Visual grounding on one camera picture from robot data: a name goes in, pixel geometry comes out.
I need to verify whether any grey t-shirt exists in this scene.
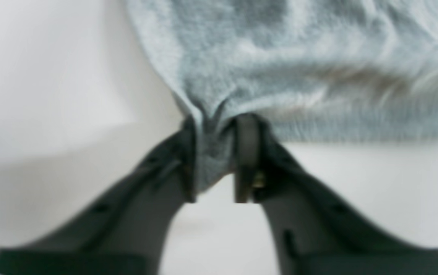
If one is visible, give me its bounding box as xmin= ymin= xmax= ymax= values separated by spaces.
xmin=125 ymin=0 xmax=438 ymax=191

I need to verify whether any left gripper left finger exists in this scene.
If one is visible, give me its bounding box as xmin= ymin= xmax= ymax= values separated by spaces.
xmin=0 ymin=118 xmax=196 ymax=275

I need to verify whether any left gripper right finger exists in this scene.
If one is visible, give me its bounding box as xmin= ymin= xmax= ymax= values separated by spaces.
xmin=234 ymin=114 xmax=438 ymax=275

